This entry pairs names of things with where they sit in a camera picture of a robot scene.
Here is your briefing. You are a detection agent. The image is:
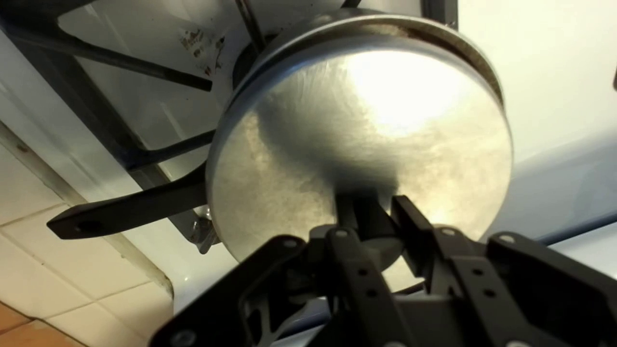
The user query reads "black stove grate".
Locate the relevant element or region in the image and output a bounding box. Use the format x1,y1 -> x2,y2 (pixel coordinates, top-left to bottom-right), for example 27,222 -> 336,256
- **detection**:
0,0 -> 459,238

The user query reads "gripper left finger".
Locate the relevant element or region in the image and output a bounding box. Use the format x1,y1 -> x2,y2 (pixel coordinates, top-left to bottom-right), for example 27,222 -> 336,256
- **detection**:
149,192 -> 416,347

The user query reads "white stove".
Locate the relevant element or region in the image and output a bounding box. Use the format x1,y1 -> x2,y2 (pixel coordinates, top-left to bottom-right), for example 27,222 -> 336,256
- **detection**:
0,0 -> 617,347

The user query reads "silver pot lid black knob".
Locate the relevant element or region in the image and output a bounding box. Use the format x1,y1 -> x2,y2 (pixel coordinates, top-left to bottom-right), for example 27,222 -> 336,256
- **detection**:
206,14 -> 514,271

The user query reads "silver pot with black handle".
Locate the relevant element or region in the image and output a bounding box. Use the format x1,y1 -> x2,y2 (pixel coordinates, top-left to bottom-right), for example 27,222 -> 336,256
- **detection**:
46,7 -> 506,255

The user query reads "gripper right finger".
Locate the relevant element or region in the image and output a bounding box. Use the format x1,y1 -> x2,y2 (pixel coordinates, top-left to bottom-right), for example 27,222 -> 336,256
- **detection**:
390,195 -> 617,347

